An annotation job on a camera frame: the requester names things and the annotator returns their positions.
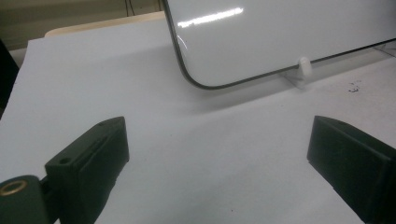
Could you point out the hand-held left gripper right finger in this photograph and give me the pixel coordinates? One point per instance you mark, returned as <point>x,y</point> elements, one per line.
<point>351,161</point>

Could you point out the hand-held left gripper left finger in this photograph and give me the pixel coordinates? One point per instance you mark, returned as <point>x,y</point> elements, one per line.
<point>90,168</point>

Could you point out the white whiteboard with dark rim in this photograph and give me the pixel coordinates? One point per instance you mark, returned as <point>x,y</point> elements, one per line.
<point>264,40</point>

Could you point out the beige wooden table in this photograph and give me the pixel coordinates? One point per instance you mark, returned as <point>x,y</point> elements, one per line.
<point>102,25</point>

